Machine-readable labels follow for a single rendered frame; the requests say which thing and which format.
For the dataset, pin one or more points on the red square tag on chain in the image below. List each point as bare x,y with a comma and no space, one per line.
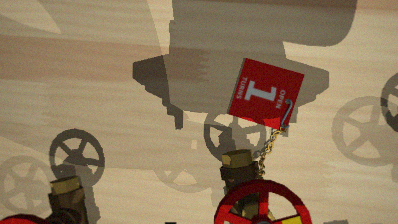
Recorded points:
261,96

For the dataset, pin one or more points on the dark grey pipe assembly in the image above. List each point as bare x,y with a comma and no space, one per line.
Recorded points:
68,207

